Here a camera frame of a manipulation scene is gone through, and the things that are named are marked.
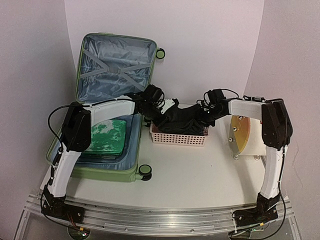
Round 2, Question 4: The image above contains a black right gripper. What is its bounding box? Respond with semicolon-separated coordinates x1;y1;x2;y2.
194;105;226;126

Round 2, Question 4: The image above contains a black garment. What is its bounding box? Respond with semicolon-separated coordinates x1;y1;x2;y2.
152;104;211;136

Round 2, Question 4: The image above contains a green tie-dye garment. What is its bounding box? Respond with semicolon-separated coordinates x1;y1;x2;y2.
83;119;127;156

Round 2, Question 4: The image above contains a green hard-shell suitcase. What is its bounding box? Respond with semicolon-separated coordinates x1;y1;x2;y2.
47;33;163;193

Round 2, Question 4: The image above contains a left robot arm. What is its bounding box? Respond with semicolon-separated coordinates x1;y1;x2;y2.
40;84;164;227

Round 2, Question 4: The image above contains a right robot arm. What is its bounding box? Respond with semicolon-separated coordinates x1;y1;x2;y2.
200;88;293;227

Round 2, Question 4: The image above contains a pink perforated plastic basket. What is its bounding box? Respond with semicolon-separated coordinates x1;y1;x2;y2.
149;123;209;147

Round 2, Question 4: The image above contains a white cylindrical container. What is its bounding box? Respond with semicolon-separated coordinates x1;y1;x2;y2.
228;115;267;160

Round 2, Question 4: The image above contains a grey folded garment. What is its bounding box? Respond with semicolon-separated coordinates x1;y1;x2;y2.
77;152;122;164

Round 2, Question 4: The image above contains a black camera cable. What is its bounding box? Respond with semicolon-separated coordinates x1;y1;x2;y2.
197;87;241;108

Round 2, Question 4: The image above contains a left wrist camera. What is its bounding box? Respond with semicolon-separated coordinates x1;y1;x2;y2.
159;98;179;115

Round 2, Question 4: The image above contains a curved aluminium rail base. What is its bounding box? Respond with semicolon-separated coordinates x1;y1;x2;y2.
14;192;302;240

